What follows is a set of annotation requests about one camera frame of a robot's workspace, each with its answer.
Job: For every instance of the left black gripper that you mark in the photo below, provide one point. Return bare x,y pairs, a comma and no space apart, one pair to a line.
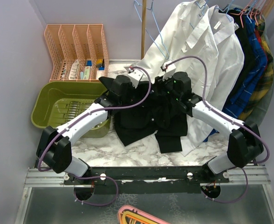
133,89

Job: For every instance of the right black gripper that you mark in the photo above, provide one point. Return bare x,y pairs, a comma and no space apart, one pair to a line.
159,85

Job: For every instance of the black shirt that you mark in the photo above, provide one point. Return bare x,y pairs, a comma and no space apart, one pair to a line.
156,115
249,61

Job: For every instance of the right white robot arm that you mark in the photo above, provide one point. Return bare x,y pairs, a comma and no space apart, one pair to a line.
244,143

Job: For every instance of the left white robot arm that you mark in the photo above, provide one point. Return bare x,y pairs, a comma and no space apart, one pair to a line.
54,149

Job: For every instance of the white shirt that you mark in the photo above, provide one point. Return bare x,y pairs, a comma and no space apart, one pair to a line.
187,35
229,65

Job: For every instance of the front white shirt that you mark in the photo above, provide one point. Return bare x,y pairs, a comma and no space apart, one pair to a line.
187,35

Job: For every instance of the blue plaid shirt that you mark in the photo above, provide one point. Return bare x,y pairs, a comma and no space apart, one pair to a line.
241,62

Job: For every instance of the yellow plaid shirt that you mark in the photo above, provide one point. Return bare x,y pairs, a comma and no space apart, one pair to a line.
252,102

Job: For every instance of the black hanging shirt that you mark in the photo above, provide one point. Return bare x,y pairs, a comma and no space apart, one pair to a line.
249,61

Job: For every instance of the pink hanger stack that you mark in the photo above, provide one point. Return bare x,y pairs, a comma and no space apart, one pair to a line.
128,214

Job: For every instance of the peach plastic file organizer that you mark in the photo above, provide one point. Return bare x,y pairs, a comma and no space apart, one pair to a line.
79,52

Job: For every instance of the olive green plastic basin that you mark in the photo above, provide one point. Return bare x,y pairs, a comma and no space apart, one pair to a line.
60,102

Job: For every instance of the wooden rack pole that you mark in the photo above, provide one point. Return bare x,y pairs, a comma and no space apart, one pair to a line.
144,4

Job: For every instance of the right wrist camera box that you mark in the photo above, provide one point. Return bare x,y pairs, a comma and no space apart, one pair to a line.
169,69

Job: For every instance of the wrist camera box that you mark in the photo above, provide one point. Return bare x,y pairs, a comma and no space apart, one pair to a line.
135,76
169,69

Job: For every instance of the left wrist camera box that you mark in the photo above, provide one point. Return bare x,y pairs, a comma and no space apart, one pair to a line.
135,76

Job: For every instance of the black mounting rail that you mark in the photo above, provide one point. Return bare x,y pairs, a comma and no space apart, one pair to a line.
154,180

